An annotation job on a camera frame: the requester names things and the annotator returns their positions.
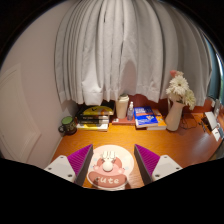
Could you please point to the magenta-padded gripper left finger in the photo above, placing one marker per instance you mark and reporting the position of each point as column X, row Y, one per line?
column 63, row 166

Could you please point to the white computer mouse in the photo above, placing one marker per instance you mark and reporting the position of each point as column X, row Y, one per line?
column 108, row 165

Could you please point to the clear pump bottle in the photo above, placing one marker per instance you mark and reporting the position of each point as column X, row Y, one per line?
column 130, row 114

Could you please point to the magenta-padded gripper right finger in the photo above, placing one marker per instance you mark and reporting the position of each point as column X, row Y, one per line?
column 165, row 166

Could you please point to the small white box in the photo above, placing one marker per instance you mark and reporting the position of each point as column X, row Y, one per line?
column 216, row 134

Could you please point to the white desk device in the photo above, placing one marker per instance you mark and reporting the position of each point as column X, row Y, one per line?
column 210, row 120

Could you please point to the dark green mug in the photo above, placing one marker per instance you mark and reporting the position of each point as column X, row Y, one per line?
column 69, row 126

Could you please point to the white panelled door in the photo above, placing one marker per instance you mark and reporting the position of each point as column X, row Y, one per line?
column 16, row 116

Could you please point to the white curtain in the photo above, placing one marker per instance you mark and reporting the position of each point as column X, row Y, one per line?
column 126, row 50

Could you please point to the white lidded cup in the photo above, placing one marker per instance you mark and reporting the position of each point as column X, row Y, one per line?
column 121, row 108

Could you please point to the white flower bouquet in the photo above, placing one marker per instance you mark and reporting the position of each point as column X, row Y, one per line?
column 179, row 85

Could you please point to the blue book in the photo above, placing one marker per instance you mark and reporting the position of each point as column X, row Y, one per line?
column 145, row 118

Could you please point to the white ceramic jug vase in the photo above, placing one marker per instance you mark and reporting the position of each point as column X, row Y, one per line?
column 174, row 118

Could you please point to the flat red-brown book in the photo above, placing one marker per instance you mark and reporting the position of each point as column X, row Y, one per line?
column 118, row 121

